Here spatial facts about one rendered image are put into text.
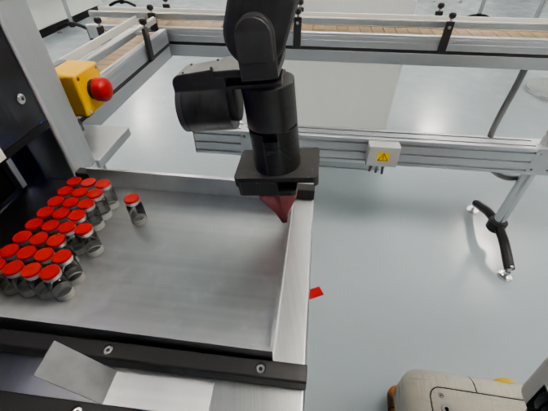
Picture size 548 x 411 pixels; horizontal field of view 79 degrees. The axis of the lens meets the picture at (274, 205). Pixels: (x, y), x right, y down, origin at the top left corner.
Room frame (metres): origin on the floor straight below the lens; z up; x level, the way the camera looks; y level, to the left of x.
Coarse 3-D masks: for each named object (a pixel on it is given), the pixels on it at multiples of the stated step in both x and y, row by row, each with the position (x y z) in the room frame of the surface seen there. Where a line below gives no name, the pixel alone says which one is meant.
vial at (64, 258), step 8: (56, 256) 0.25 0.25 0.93; (64, 256) 0.25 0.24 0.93; (72, 256) 0.25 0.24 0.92; (56, 264) 0.24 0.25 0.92; (64, 264) 0.24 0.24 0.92; (72, 264) 0.25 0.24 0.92; (64, 272) 0.24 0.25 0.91; (72, 272) 0.24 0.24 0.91; (80, 272) 0.25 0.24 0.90; (72, 280) 0.24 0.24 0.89; (80, 280) 0.24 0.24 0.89
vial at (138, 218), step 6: (126, 204) 0.34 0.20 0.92; (132, 204) 0.34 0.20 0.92; (138, 204) 0.35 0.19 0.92; (132, 210) 0.34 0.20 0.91; (138, 210) 0.34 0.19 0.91; (132, 216) 0.34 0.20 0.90; (138, 216) 0.34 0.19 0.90; (144, 216) 0.35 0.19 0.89; (132, 222) 0.34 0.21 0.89; (138, 222) 0.34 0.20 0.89; (144, 222) 0.35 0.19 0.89
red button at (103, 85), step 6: (96, 78) 0.56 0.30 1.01; (102, 78) 0.56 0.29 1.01; (96, 84) 0.55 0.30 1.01; (102, 84) 0.55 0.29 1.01; (108, 84) 0.56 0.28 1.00; (96, 90) 0.54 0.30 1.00; (102, 90) 0.55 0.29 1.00; (108, 90) 0.56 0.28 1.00; (96, 96) 0.54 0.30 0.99; (102, 96) 0.54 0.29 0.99; (108, 96) 0.55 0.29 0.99
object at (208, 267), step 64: (128, 192) 0.42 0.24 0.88; (192, 192) 0.42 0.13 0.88; (128, 256) 0.29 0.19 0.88; (192, 256) 0.29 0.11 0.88; (256, 256) 0.29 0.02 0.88; (0, 320) 0.18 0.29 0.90; (64, 320) 0.19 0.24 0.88; (128, 320) 0.19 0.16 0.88; (192, 320) 0.19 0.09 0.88; (256, 320) 0.19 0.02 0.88
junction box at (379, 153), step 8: (368, 144) 1.14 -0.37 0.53; (376, 144) 1.12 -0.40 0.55; (384, 144) 1.12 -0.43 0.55; (392, 144) 1.12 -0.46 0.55; (368, 152) 1.11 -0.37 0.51; (376, 152) 1.10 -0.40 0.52; (384, 152) 1.10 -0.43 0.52; (392, 152) 1.09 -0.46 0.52; (368, 160) 1.10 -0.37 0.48; (376, 160) 1.10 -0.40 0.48; (384, 160) 1.09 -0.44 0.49; (392, 160) 1.09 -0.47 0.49
